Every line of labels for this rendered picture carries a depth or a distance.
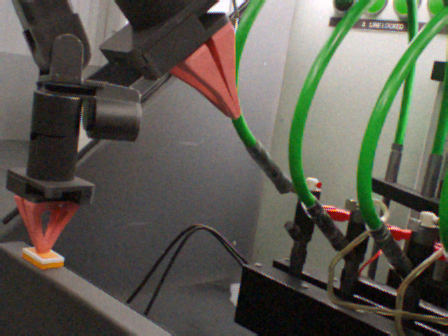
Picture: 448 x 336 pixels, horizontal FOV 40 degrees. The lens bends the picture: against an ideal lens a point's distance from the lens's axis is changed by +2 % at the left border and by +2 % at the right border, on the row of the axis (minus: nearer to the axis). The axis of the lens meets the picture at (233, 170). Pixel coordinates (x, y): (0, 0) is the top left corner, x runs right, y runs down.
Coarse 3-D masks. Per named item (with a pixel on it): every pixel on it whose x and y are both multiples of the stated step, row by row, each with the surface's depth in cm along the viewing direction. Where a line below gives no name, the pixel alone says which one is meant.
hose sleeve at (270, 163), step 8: (256, 144) 69; (248, 152) 70; (256, 152) 69; (264, 152) 70; (256, 160) 70; (264, 160) 70; (272, 160) 71; (264, 168) 71; (272, 168) 72; (272, 176) 72; (280, 176) 73; (280, 184) 74
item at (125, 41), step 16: (128, 0) 41; (144, 0) 40; (160, 0) 41; (176, 0) 41; (192, 0) 41; (208, 0) 42; (128, 16) 42; (144, 16) 41; (160, 16) 41; (176, 16) 41; (128, 32) 44; (144, 32) 41; (160, 32) 40; (112, 48) 43; (128, 48) 40; (144, 48) 40; (144, 64) 40
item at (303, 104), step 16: (368, 0) 64; (352, 16) 62; (336, 32) 62; (336, 48) 62; (320, 64) 61; (304, 96) 60; (304, 112) 60; (304, 128) 61; (288, 144) 62; (288, 160) 62; (432, 160) 84; (432, 176) 84; (304, 192) 63; (432, 192) 84; (304, 208) 65; (320, 208) 66; (320, 224) 67; (336, 240) 70
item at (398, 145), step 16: (256, 0) 64; (416, 0) 85; (256, 16) 64; (416, 16) 86; (240, 32) 64; (416, 32) 87; (240, 48) 64; (240, 64) 64; (400, 112) 91; (240, 128) 67; (400, 128) 92; (400, 144) 92
